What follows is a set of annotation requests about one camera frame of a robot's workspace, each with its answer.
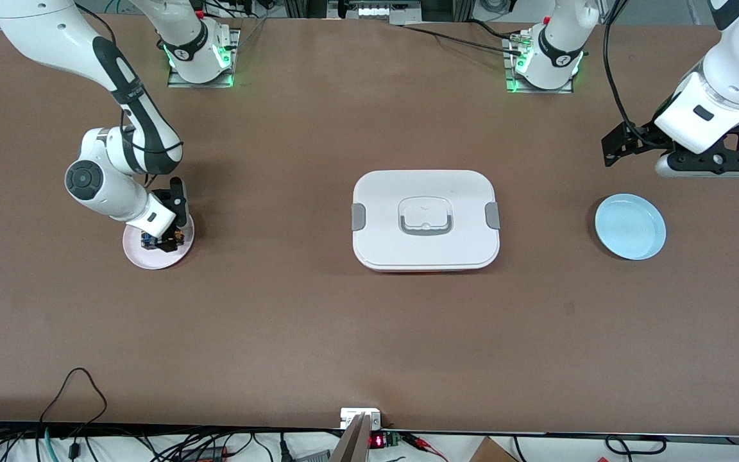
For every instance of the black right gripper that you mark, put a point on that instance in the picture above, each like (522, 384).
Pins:
(164, 240)

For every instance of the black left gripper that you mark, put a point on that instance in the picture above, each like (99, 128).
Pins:
(637, 139)

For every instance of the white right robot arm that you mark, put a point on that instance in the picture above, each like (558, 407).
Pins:
(55, 32)

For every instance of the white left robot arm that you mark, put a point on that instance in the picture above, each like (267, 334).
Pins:
(735, 64)

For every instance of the brown cardboard box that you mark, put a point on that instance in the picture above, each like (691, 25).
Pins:
(491, 451)

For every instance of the white round plate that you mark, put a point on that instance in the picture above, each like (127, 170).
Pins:
(151, 260)

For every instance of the light blue round plate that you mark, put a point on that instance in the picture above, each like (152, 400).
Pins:
(630, 228)

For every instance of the grey slanted beam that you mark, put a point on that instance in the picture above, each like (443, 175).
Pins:
(351, 443)

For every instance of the metal rack behind table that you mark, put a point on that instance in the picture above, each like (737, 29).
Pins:
(376, 9)

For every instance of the circuit board red display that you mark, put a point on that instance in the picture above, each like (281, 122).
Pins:
(382, 441)

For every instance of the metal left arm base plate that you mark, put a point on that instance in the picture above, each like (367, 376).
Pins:
(536, 90)

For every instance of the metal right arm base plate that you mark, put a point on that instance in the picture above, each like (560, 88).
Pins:
(180, 84)

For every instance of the white metal bracket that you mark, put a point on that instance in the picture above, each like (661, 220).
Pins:
(348, 416)

